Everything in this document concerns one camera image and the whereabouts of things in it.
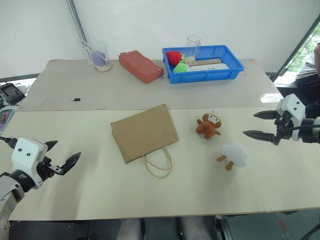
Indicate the white sheep plush toy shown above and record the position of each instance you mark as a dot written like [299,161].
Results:
[236,153]

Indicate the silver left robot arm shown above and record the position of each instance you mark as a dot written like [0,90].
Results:
[10,190]

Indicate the empty clear glass beaker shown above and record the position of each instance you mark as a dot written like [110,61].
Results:
[193,48]

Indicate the seated person in white shirt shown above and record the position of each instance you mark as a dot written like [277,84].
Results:
[310,77]

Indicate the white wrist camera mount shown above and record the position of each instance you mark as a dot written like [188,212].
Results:
[295,108]
[26,156]

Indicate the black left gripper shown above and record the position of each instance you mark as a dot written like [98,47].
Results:
[45,171]

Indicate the metal stirring rod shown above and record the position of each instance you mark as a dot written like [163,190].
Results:
[96,53]

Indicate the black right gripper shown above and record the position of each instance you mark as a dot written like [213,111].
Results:
[283,127]

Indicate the white flat box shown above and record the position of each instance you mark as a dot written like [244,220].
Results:
[212,67]

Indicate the red strawberry plush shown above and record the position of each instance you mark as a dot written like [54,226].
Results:
[173,57]

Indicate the red brick block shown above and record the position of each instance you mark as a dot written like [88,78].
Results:
[141,66]

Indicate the smartphone with blue case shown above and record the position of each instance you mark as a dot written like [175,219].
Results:
[5,118]

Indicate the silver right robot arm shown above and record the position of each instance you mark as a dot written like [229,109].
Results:
[311,131]

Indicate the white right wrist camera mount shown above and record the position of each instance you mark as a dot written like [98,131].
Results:
[295,108]

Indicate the blue plastic bin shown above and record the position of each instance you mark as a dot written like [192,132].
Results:
[225,71]

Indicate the small black clip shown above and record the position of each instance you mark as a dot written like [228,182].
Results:
[76,99]

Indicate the black electronic device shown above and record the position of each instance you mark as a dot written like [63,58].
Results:
[10,93]

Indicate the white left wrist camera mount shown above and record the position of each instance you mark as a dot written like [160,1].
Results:
[26,156]

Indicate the metal pole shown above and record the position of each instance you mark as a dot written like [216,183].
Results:
[76,20]

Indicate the brown monkey plush toy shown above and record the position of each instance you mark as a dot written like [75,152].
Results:
[207,126]

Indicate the black window frame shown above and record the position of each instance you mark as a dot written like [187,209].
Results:
[297,46]

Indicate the green plush toy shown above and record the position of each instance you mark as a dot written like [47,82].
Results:
[180,68]

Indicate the glass beaker with purple content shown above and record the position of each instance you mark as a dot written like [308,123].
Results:
[100,57]

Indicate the wooden bar with holes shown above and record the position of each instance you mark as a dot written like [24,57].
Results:
[207,62]

